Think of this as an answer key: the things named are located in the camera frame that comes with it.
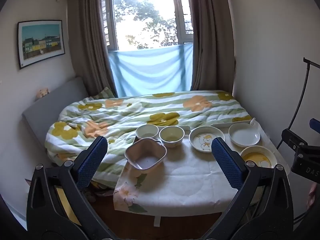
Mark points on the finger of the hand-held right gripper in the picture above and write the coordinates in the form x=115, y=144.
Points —
x=315, y=124
x=292, y=138

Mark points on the white floral tablecloth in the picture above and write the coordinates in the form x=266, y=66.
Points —
x=190, y=180

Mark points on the brown curtain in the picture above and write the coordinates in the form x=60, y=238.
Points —
x=87, y=42
x=212, y=35

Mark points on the framed landscape picture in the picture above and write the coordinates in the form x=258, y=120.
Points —
x=41, y=42

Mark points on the green patterned pillow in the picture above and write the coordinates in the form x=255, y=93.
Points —
x=105, y=93

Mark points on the window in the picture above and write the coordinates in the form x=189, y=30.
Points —
x=145, y=15

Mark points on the pink square bowl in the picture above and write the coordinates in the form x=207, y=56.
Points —
x=146, y=156

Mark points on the white plate with duck print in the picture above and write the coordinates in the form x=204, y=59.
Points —
x=205, y=141

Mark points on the cream round bowl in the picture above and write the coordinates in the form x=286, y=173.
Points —
x=172, y=135

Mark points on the person's right hand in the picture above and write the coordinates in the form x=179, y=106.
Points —
x=312, y=196

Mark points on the white round bowl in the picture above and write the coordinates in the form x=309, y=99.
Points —
x=147, y=131

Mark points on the small white bottle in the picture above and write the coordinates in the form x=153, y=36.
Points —
x=253, y=122

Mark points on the small plush toy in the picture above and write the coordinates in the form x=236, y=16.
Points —
x=42, y=93

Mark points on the light blue cloth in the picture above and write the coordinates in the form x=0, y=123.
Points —
x=150, y=72

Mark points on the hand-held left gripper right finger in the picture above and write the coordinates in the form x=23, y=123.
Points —
x=226, y=165

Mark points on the yellow plate with duck print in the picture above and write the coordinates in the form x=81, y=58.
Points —
x=258, y=158

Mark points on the plain white plate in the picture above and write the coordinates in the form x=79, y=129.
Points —
x=243, y=135

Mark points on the grey headboard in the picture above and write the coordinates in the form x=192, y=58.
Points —
x=50, y=110

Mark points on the floral striped quilt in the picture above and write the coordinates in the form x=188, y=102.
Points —
x=130, y=115

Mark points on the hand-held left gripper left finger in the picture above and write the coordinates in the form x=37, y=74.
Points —
x=92, y=163

